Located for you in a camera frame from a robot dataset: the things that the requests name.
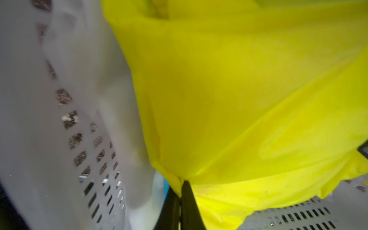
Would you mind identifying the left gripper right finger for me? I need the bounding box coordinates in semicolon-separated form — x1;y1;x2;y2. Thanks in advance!
180;181;206;230

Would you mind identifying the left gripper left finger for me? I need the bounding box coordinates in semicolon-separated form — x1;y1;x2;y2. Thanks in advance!
154;187;181;230

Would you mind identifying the white perforated plastic basket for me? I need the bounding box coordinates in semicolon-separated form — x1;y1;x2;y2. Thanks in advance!
1;1;368;230

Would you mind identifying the blue raincoat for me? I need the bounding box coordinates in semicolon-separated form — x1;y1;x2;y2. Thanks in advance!
163;178;170;200

